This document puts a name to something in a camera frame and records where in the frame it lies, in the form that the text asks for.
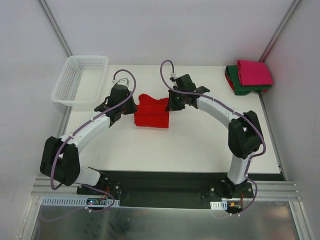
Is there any red t-shirt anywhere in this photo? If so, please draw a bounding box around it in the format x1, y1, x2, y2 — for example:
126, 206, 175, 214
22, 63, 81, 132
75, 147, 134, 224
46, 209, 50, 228
134, 93, 170, 129
224, 72, 235, 92

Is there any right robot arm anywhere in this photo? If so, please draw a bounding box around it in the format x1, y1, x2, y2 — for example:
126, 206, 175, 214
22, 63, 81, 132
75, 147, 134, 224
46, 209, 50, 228
165, 72, 266, 199

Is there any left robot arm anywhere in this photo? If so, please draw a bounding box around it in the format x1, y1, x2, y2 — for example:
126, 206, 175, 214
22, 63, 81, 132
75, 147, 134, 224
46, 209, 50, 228
40, 83, 137, 195

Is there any white plastic basket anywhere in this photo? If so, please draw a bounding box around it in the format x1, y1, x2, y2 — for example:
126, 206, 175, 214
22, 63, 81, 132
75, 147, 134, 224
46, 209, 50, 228
51, 55, 109, 107

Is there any red folded t-shirt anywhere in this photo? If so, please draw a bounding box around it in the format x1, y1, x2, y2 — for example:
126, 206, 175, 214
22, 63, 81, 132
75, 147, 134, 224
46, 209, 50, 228
224, 72, 235, 92

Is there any green folded t-shirt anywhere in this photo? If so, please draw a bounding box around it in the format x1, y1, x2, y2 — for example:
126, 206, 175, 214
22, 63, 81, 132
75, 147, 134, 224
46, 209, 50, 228
225, 65, 272, 96

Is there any pink folded t-shirt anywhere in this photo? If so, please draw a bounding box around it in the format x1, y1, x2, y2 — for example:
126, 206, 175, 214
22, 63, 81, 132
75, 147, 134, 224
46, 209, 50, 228
237, 59, 274, 86

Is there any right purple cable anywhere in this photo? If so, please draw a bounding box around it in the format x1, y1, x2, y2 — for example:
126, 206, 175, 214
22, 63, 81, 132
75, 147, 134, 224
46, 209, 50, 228
159, 59, 266, 218

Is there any purple cable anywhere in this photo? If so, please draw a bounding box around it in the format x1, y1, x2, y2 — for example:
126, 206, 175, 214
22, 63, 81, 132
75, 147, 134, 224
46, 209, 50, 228
159, 59, 266, 218
39, 69, 137, 222

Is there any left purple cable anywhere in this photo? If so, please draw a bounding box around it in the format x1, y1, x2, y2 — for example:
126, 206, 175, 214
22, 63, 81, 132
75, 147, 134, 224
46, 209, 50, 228
39, 69, 137, 222

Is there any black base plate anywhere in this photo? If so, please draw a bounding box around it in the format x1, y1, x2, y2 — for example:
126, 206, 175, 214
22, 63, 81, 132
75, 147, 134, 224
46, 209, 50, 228
76, 169, 254, 208

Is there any right cable duct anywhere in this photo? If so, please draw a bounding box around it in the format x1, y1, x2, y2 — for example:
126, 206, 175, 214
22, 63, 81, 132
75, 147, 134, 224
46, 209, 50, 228
210, 200, 228, 211

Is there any cable duct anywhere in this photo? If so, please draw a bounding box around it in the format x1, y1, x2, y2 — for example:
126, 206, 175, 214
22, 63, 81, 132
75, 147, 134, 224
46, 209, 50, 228
42, 196, 120, 208
210, 200, 228, 211

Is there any left cable duct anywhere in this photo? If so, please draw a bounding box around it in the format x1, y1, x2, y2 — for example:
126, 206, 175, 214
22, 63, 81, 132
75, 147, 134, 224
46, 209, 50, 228
42, 196, 120, 208

